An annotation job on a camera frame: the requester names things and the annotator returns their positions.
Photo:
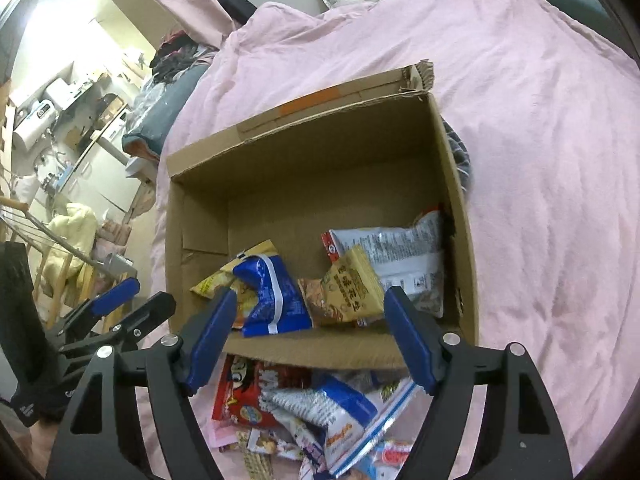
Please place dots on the brown chocolate bar packet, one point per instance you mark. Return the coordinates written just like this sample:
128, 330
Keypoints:
274, 442

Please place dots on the silver grey snack bag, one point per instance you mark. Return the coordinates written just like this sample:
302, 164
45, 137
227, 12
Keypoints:
411, 258

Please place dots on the blue white snack bag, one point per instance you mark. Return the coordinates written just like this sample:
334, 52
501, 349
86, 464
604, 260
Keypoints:
280, 307

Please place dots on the white kitchen cabinet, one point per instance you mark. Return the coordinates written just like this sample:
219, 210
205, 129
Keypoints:
98, 179

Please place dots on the white red logo bag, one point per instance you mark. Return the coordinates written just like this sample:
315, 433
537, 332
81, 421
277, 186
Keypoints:
383, 461

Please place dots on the pink bed duvet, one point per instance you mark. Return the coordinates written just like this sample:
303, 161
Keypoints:
549, 113

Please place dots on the yellow snack bag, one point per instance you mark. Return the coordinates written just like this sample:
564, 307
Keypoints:
224, 277

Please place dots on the pink snack packet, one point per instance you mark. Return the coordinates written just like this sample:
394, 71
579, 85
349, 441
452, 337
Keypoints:
220, 434

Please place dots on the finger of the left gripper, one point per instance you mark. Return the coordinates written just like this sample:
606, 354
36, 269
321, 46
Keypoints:
124, 335
112, 298

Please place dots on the white storage bin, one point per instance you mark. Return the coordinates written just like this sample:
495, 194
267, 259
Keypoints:
142, 169

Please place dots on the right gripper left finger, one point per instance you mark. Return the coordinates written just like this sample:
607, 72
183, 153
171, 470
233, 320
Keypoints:
100, 435

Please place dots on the pile of clothes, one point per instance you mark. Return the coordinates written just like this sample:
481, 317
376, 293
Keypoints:
177, 54

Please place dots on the white blue chip bag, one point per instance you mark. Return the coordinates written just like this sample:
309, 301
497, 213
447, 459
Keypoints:
342, 419

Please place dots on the yellow garment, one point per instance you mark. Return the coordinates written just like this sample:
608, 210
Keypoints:
77, 226

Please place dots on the red cartoon snack bag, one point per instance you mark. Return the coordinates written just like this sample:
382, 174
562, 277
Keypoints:
242, 386

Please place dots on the grey striped garment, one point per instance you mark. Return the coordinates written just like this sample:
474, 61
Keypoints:
461, 158

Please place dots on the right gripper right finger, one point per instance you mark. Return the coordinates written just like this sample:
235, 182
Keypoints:
519, 433

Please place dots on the yellow brown snack packet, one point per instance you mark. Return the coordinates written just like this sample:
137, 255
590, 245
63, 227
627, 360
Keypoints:
349, 292

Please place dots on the white kitchen appliance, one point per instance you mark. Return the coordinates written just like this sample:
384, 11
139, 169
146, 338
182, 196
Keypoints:
31, 129

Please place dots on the brown cardboard box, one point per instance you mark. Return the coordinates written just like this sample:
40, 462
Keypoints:
371, 152

